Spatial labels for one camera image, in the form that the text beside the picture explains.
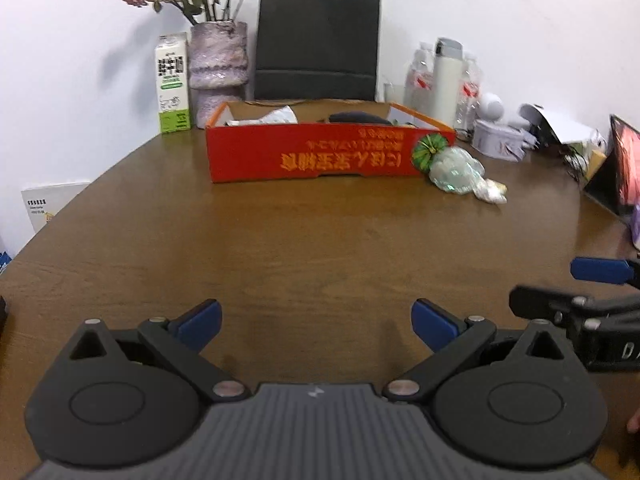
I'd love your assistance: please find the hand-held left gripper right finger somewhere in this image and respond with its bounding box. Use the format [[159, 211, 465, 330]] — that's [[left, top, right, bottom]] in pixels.
[[382, 299, 571, 404]]

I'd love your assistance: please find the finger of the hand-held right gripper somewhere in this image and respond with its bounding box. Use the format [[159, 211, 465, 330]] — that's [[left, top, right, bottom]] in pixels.
[[509, 285, 640, 332], [571, 256, 640, 290]]

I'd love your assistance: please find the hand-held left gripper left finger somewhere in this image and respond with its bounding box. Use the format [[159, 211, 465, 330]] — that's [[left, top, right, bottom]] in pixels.
[[67, 299, 252, 402]]

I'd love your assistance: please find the red cardboard box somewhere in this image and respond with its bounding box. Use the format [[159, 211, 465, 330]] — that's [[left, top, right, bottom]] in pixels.
[[205, 100, 457, 184]]

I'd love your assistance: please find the dark blue case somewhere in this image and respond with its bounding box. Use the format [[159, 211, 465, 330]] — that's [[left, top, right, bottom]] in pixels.
[[327, 110, 391, 126]]

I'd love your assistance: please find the brown wooden desktop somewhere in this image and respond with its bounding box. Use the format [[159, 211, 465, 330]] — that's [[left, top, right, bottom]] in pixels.
[[0, 100, 640, 480]]

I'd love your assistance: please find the tablet with dark stand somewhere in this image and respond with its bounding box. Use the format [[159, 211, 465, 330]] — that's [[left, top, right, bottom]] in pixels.
[[582, 114, 640, 221]]

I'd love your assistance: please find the white power adapter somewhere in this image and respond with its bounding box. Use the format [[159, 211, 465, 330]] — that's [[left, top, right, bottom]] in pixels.
[[520, 127, 544, 154]]

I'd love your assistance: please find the clear plastic bag green ribbon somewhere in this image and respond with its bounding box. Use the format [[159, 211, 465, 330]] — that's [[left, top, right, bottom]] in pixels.
[[427, 146, 509, 206]]

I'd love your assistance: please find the white round device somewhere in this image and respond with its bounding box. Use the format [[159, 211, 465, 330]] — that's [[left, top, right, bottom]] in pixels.
[[471, 119, 526, 162]]

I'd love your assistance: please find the green striped round toy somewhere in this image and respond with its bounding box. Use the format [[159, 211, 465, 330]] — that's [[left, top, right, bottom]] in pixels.
[[411, 133, 451, 173]]

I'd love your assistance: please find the white printed board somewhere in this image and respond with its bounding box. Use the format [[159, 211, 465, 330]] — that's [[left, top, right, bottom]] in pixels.
[[21, 181, 91, 235]]

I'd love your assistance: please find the clear red-label water bottle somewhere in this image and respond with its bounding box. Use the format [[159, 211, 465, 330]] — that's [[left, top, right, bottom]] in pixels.
[[403, 42, 437, 113], [456, 52, 485, 131]]

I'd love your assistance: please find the white paper in box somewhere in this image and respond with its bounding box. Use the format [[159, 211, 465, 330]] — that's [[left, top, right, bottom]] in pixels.
[[222, 106, 299, 127]]

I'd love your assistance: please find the white thermos bottle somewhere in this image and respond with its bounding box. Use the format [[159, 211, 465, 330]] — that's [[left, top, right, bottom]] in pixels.
[[431, 37, 465, 129]]

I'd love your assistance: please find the white green milk carton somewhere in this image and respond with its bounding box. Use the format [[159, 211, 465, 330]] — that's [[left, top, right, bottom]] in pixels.
[[155, 32, 192, 135]]

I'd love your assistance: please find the lilac textured vase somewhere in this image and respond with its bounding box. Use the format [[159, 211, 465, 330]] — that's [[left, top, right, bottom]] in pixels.
[[189, 21, 249, 130]]

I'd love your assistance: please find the black paper bag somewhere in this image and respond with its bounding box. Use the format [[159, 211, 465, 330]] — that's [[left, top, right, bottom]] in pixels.
[[253, 0, 383, 102]]

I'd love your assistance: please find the white round camera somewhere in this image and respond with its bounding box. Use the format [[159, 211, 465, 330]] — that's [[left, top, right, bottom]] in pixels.
[[477, 92, 506, 122]]

